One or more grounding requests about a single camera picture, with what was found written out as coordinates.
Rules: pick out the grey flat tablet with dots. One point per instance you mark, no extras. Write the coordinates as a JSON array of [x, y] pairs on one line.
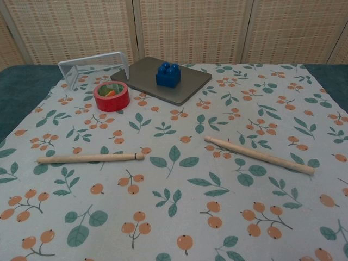
[[190, 81]]

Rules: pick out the blue building block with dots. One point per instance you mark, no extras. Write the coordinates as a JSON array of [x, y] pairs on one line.
[[168, 78]]

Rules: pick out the small orange green toy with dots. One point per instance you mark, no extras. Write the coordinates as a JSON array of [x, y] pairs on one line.
[[108, 92]]

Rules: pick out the woven folding screen panel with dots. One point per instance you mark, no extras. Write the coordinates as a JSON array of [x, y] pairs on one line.
[[299, 30], [76, 30], [193, 30]]

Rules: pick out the red tape roll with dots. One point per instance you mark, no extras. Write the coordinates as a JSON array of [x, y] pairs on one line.
[[112, 103]]

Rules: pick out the plain wooden drumstick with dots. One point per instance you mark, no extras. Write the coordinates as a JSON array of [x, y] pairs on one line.
[[261, 155]]

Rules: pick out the floral berry print tablecloth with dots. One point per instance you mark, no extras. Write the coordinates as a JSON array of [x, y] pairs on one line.
[[174, 190]]

